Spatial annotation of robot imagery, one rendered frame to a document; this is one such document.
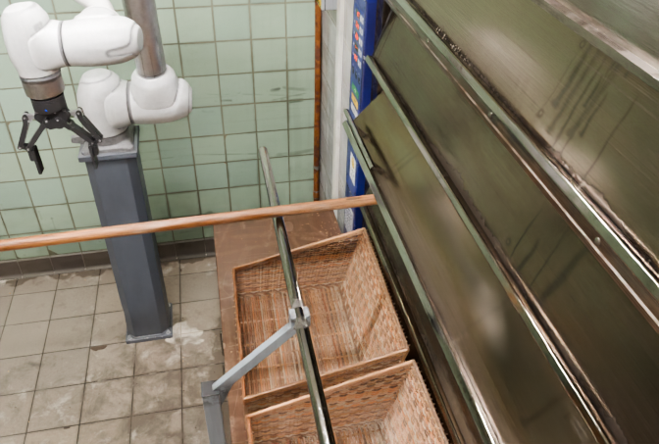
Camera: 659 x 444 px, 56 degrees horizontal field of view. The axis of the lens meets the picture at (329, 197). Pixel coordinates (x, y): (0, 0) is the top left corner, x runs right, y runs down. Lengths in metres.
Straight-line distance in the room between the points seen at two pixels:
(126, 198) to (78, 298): 0.94
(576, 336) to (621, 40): 0.43
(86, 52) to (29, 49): 0.12
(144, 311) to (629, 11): 2.39
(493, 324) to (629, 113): 0.53
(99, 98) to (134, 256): 0.71
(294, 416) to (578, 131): 1.19
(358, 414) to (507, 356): 0.77
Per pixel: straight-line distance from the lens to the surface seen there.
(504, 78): 1.11
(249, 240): 2.53
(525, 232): 1.12
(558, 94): 1.00
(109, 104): 2.29
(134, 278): 2.74
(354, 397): 1.82
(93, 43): 1.50
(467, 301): 1.31
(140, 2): 2.08
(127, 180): 2.43
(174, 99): 2.25
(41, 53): 1.53
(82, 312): 3.22
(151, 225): 1.65
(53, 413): 2.88
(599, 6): 0.94
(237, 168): 3.07
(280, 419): 1.83
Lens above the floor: 2.21
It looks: 36 degrees down
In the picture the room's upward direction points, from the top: 1 degrees clockwise
